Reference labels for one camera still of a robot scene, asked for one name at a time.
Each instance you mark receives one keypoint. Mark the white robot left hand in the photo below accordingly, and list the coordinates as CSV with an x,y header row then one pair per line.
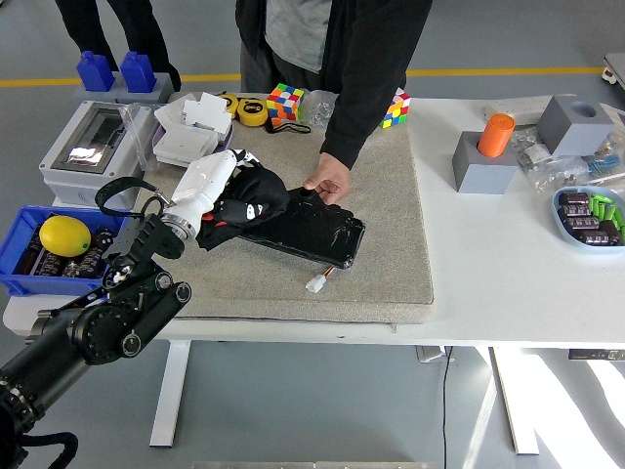
x,y
205,181

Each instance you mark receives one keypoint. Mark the person's left hand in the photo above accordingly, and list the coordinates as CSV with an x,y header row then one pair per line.
x,y
334,176

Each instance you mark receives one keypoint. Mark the black rag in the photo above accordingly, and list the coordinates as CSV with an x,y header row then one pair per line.
x,y
259,188

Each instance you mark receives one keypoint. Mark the black glossy panel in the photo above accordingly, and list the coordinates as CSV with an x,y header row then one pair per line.
x,y
317,229

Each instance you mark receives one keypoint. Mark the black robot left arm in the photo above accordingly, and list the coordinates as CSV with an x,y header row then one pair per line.
x,y
97,332

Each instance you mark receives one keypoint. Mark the black table control panel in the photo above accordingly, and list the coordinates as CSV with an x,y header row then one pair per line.
x,y
595,355

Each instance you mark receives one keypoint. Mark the purple tray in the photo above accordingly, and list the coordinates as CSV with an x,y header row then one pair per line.
x,y
224,141

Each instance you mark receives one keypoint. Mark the clear bag of screws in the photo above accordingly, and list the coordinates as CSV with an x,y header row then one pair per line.
x,y
317,110

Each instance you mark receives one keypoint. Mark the white small plates pile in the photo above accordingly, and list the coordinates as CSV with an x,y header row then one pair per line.
x,y
205,110

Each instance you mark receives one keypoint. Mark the clear empty plastic bag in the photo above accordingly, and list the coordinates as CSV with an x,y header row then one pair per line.
x,y
139,141

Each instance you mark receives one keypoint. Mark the yellow tape measure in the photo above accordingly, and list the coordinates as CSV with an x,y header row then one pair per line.
x,y
228,103
251,111

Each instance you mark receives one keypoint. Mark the grey-brown mat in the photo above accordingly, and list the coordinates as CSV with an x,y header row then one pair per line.
x,y
381,244

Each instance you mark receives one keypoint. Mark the colourful puzzle cube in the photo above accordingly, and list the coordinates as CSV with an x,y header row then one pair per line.
x,y
285,100
395,111

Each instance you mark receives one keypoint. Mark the grey two-slot base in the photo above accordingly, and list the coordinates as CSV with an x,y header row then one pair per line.
x,y
163,90

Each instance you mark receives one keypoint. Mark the person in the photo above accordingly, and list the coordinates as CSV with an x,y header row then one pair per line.
x,y
361,58
141,29

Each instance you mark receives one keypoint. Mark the blue bottle-shaped block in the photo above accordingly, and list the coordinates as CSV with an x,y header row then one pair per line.
x,y
137,72
95,71

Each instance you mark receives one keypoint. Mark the grey block holding cylinder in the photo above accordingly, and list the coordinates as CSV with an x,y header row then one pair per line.
x,y
481,176

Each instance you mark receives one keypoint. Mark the yellow lemon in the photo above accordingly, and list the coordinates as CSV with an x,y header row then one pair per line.
x,y
63,235

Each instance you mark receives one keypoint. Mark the orange cylinder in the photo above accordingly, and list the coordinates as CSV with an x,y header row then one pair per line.
x,y
495,134

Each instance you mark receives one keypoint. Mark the grey under-table box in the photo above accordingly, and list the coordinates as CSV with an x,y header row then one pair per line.
x,y
432,353

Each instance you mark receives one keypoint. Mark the blue plastic bin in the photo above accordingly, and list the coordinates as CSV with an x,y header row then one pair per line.
x,y
14,285

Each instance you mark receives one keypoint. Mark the clear bag of metal parts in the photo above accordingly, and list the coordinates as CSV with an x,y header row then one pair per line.
x,y
552,171

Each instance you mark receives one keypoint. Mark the white table leg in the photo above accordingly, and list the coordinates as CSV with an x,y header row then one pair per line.
x,y
168,396
517,400

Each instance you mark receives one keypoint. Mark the light blue dish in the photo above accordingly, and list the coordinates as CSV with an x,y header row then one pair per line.
x,y
566,239

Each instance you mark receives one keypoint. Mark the grey block with round hole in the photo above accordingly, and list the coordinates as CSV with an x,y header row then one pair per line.
x,y
571,129

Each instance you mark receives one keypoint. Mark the green battery cell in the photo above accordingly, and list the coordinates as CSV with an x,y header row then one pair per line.
x,y
604,200
595,205
619,219
609,214

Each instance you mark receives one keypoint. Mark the clear bag of blue resistors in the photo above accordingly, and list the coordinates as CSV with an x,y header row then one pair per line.
x,y
605,163

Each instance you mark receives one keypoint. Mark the white switch plate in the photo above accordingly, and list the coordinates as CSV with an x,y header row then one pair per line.
x,y
183,144

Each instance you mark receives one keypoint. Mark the grey electrical enclosure box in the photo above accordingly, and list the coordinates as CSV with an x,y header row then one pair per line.
x,y
63,171

